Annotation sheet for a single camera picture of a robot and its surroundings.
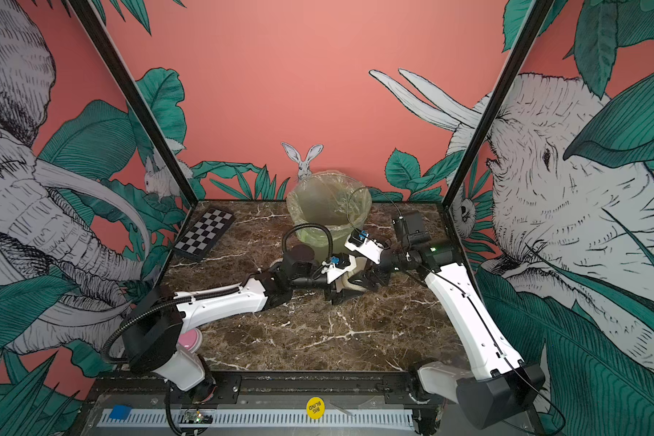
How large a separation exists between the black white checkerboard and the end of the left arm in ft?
1.67

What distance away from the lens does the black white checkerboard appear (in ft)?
3.38

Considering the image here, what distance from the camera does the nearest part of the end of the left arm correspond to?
0.61 meters

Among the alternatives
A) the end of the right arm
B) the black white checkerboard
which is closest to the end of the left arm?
the end of the right arm
